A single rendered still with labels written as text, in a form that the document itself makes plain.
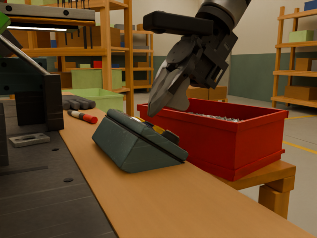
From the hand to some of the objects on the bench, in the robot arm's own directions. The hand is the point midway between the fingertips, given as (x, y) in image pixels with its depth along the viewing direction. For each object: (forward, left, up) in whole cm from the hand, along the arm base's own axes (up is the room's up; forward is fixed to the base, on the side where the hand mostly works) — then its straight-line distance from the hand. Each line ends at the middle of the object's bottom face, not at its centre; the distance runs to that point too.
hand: (150, 107), depth 47 cm
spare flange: (+19, -6, -6) cm, 21 cm away
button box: (+4, +6, -9) cm, 12 cm away
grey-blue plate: (+20, -21, -8) cm, 30 cm away
